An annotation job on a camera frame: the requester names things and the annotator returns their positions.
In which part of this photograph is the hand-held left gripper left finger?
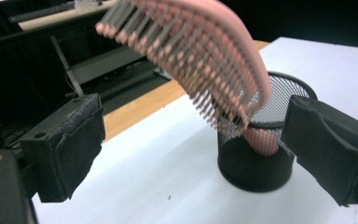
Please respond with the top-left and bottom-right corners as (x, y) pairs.
(18, 92), (106, 203)

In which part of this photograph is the pink hairbrush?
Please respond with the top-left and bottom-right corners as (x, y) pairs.
(94, 0), (281, 158)

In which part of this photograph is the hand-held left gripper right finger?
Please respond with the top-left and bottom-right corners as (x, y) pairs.
(281, 94), (358, 208)

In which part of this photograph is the black mesh pen holder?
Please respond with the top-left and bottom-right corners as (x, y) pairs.
(216, 70), (319, 193)

